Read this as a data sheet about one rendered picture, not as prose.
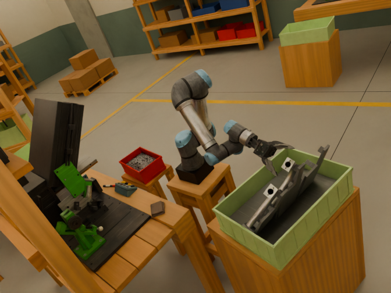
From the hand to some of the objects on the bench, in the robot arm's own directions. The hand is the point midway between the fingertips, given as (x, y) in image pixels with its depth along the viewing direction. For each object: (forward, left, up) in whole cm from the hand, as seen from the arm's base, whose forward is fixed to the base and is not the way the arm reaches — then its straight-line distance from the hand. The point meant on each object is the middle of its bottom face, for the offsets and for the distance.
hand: (286, 163), depth 148 cm
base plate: (+43, -134, -32) cm, 144 cm away
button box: (+16, -111, -33) cm, 117 cm away
